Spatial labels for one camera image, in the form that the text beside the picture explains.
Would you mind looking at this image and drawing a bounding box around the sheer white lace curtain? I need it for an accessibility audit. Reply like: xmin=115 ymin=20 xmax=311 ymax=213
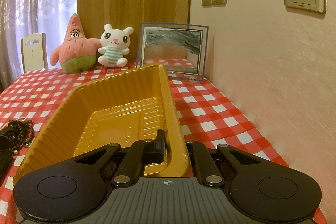
xmin=1 ymin=0 xmax=77 ymax=88

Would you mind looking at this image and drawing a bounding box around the golden plastic tray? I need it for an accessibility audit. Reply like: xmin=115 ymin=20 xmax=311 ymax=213
xmin=13 ymin=63 xmax=190 ymax=182

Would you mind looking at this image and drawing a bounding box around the black strap watch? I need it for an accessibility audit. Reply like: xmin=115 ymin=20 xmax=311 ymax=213
xmin=0 ymin=150 xmax=13 ymax=182

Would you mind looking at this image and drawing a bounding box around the glass sand art frame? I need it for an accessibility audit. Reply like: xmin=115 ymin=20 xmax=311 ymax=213
xmin=135 ymin=22 xmax=209 ymax=82

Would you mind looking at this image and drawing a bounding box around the dark bead necklace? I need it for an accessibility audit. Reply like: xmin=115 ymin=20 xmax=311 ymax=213
xmin=4 ymin=119 xmax=35 ymax=152

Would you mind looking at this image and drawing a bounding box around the white bunny plush toy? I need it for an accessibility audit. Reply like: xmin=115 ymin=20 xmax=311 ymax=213
xmin=97 ymin=23 xmax=134 ymax=68

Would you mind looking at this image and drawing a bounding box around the white wooden chair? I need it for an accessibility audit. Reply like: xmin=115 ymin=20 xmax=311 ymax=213
xmin=21 ymin=33 xmax=49 ymax=73

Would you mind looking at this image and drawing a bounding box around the pink starfish plush toy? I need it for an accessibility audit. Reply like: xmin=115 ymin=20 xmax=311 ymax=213
xmin=50 ymin=14 xmax=101 ymax=73

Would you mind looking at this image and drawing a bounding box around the black wrist watch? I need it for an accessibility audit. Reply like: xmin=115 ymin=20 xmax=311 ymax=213
xmin=0 ymin=127 xmax=19 ymax=154

